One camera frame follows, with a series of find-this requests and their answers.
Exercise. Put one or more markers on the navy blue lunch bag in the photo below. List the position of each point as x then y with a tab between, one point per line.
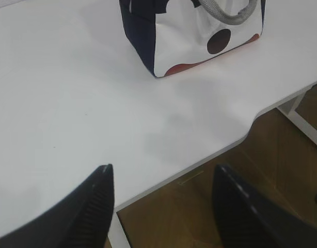
172	36

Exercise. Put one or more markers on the white right table leg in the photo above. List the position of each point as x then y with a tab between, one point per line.
302	112

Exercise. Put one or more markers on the white table leg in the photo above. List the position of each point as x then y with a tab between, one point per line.
302	112
116	234

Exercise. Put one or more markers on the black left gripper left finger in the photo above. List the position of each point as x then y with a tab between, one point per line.
81	219

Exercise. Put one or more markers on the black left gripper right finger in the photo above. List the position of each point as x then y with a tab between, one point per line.
246	218

